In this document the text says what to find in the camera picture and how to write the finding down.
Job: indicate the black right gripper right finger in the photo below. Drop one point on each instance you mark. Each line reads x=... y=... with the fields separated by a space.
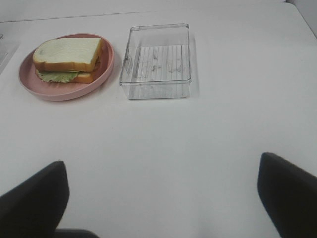
x=289 y=196

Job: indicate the clear left bread tray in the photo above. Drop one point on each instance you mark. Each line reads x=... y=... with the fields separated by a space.
x=7 y=50

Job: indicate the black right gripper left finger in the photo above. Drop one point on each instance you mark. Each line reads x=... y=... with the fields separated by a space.
x=34 y=208

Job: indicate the clear right ingredient tray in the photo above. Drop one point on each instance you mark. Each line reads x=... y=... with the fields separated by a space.
x=157 y=62

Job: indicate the green lettuce leaf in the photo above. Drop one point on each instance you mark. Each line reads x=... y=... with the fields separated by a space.
x=59 y=77

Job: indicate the pink round plate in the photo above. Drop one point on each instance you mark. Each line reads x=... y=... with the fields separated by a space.
x=65 y=91

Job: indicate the white bread slice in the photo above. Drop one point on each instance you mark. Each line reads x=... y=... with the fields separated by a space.
x=84 y=77

